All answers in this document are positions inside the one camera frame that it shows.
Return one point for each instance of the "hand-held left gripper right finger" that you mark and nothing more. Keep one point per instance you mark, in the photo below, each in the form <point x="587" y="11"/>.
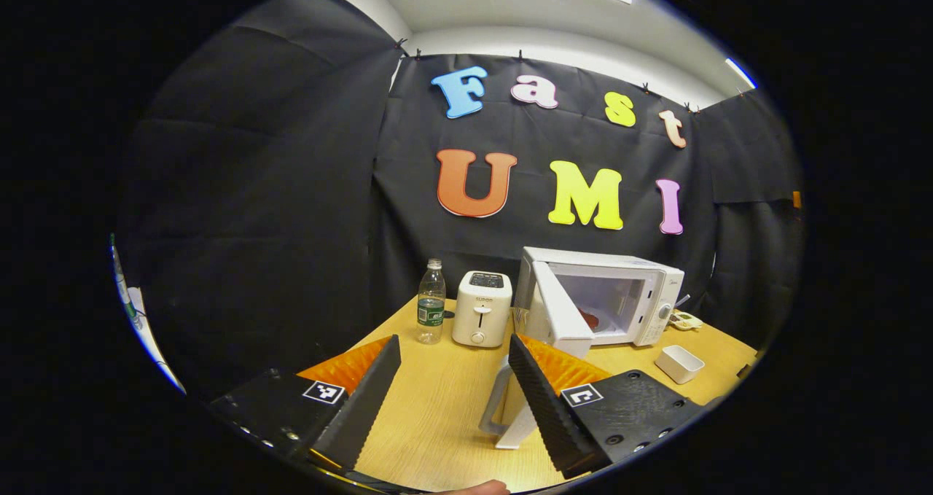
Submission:
<point x="554" y="415"/>

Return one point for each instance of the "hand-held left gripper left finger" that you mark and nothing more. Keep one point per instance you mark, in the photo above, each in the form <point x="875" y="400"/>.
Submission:
<point x="357" y="415"/>

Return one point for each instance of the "red meat piece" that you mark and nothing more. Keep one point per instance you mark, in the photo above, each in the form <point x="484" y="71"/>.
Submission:
<point x="590" y="321"/>

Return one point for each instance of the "white microwave oven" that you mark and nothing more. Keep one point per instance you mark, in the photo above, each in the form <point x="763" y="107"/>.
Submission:
<point x="652" y="283"/>

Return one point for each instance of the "white toaster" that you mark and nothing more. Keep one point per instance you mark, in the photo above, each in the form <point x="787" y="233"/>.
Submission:
<point x="481" y="313"/>

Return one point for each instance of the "clear plastic water bottle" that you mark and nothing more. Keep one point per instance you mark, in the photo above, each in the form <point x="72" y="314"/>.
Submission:
<point x="431" y="313"/>

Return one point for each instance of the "small white plastic tray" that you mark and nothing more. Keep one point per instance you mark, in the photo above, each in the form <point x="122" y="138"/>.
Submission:
<point x="679" y="364"/>

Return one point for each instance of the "divided white seasoning dish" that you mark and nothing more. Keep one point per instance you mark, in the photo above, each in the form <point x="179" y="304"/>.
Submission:
<point x="686" y="322"/>

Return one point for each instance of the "black backdrop cloth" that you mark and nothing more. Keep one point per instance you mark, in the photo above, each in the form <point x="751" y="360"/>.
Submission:
<point x="277" y="189"/>

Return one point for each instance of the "white panel with green print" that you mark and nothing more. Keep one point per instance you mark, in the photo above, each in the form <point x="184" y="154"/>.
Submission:
<point x="138" y="313"/>

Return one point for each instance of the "small ceiling light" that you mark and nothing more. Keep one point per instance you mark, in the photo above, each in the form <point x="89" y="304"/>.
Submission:
<point x="741" y="73"/>

